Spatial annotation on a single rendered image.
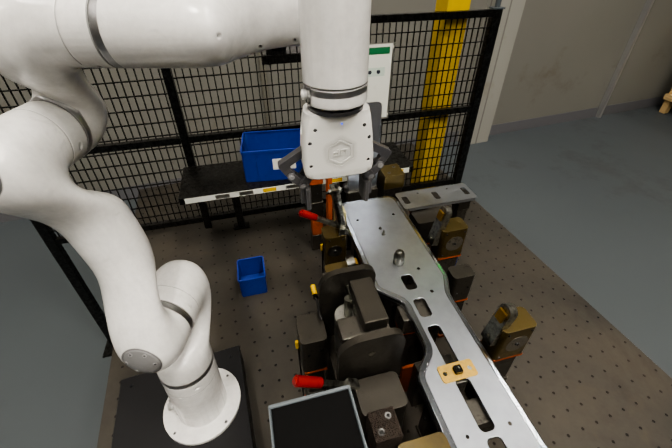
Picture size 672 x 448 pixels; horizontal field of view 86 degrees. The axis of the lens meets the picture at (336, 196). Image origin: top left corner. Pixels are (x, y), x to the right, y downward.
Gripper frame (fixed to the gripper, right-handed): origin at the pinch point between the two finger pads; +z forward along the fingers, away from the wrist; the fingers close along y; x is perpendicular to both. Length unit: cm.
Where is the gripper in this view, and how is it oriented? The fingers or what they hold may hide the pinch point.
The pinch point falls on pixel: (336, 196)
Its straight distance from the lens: 57.3
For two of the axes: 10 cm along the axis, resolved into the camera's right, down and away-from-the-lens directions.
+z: 0.1, 8.1, 5.9
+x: -2.4, -5.7, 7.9
